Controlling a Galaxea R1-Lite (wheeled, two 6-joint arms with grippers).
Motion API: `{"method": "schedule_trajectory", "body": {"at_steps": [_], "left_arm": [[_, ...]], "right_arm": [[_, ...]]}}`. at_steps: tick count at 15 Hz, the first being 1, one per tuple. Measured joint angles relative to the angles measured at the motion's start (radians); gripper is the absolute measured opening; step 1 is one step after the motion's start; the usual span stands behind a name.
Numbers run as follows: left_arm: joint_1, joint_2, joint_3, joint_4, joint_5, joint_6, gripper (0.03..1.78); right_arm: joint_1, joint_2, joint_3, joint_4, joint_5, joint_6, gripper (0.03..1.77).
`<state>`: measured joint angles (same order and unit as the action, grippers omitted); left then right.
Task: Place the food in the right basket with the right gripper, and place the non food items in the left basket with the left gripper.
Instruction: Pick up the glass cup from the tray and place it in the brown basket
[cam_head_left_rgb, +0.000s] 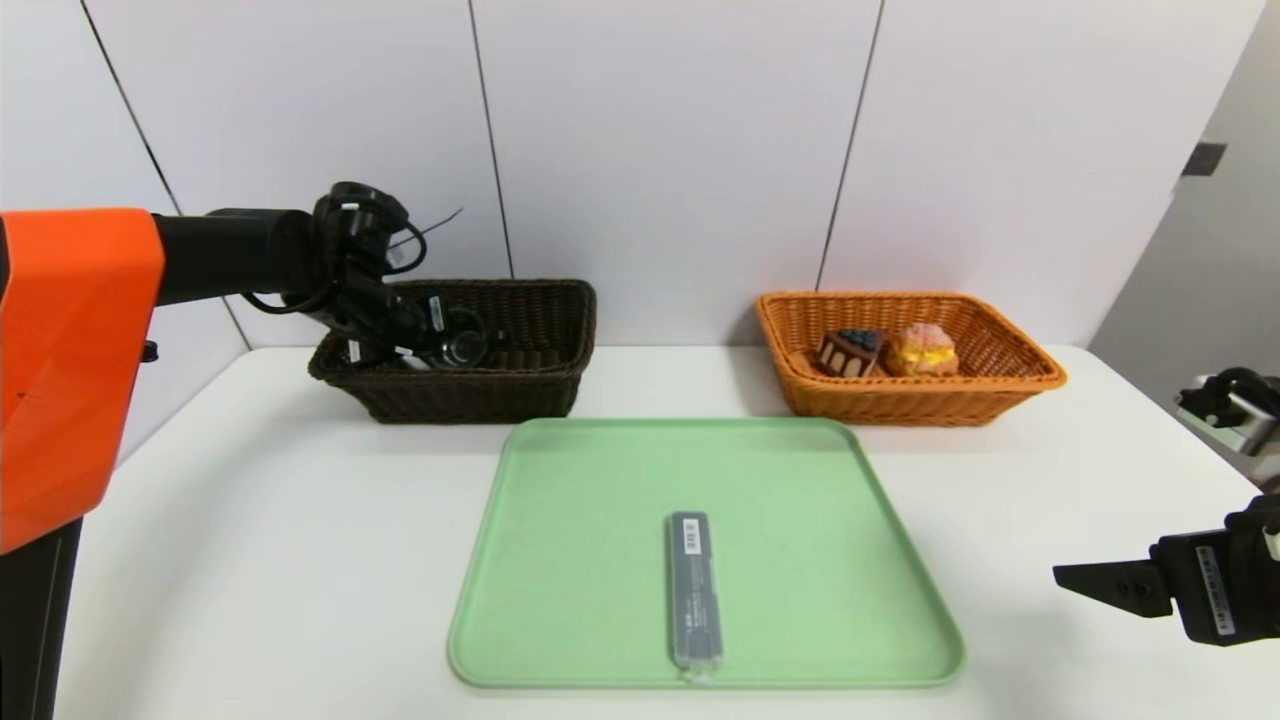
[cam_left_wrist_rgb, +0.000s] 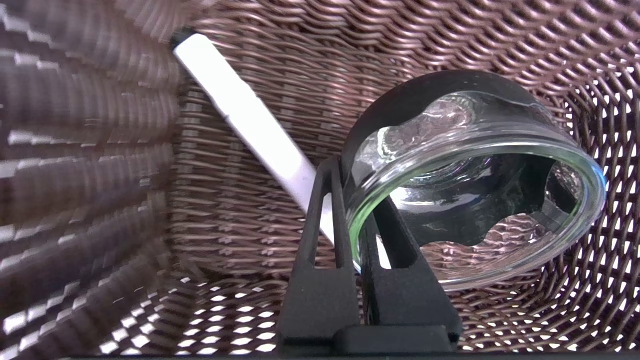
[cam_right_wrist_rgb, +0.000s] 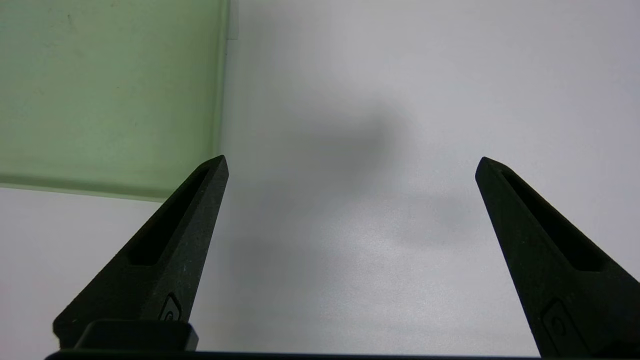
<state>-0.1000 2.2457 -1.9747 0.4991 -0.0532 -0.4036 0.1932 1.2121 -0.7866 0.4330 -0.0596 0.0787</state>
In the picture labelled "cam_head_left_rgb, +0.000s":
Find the dark brown wicker basket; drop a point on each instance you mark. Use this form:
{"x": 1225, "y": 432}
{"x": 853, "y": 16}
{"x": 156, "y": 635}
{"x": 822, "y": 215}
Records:
{"x": 500, "y": 395}

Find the cream puff pastry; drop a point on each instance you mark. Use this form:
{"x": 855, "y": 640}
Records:
{"x": 925, "y": 350}

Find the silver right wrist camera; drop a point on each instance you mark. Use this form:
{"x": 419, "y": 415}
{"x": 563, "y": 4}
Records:
{"x": 1235, "y": 415}

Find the light green plastic tray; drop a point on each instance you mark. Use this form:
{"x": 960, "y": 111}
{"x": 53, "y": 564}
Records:
{"x": 820, "y": 580}

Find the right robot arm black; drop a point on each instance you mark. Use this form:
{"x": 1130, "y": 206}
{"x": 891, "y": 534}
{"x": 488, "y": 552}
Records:
{"x": 1265, "y": 520}

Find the white marker pen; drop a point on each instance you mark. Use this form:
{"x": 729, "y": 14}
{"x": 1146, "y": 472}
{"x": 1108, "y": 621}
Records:
{"x": 412, "y": 357}

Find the chocolate blueberry cake slice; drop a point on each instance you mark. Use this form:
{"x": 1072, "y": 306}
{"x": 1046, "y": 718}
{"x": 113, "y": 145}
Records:
{"x": 850, "y": 355}

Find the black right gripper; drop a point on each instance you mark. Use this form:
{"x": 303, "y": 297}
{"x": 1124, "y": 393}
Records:
{"x": 1211, "y": 588}

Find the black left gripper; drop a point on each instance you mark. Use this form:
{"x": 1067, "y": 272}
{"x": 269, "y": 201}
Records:
{"x": 436, "y": 314}

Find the orange wicker basket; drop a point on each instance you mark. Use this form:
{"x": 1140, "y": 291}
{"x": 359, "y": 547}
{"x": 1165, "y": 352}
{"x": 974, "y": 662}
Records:
{"x": 900, "y": 400}

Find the glass cup with black holder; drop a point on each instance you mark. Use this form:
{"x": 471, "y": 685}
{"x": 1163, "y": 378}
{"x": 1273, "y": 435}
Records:
{"x": 465, "y": 345}

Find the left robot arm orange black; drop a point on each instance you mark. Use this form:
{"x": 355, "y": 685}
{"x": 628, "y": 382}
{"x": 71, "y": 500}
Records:
{"x": 80, "y": 350}

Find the dark wall fixture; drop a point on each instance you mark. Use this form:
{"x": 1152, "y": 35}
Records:
{"x": 1202, "y": 160}

